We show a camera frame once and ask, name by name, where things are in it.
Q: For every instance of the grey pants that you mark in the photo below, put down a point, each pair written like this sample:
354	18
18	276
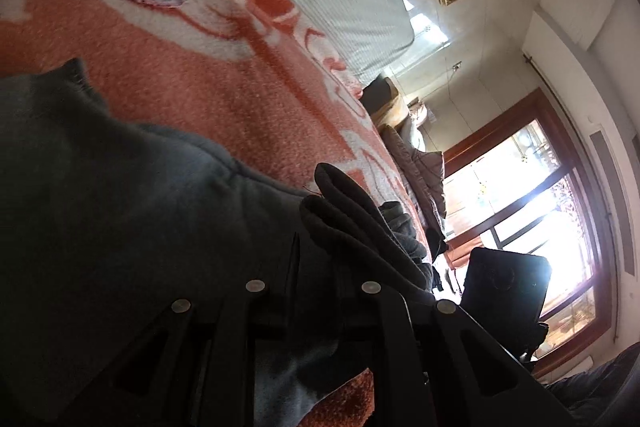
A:
100	207

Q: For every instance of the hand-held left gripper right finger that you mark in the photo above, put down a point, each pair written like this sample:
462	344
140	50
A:
385	312

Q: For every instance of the wooden framed window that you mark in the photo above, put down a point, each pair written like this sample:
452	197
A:
525	187

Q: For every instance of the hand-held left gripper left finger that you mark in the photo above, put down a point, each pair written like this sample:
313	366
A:
250	307

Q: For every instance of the grey vent panel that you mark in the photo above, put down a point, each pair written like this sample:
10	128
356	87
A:
612	192

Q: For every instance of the dark wooden nightstand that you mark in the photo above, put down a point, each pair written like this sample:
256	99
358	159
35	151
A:
382	94

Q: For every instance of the brown quilted jacket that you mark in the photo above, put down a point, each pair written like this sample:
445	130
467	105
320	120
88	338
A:
425	177

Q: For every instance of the orange and white blanket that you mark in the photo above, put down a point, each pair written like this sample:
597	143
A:
175	82

